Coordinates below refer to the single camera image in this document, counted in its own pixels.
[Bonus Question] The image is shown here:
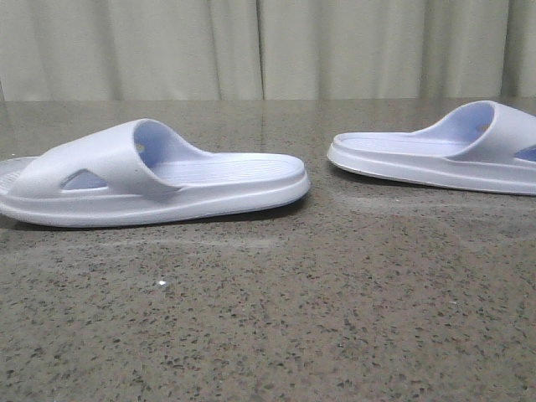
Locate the beige pleated curtain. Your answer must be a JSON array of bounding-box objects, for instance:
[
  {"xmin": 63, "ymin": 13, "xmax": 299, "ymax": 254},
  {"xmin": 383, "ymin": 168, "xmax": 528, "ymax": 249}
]
[{"xmin": 1, "ymin": 1, "xmax": 535, "ymax": 101}]

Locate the light blue slipper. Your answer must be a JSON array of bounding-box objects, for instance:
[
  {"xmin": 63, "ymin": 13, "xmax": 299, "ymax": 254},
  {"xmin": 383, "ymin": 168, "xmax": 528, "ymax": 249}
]
[
  {"xmin": 1, "ymin": 119, "xmax": 310, "ymax": 228},
  {"xmin": 327, "ymin": 100, "xmax": 535, "ymax": 195}
]

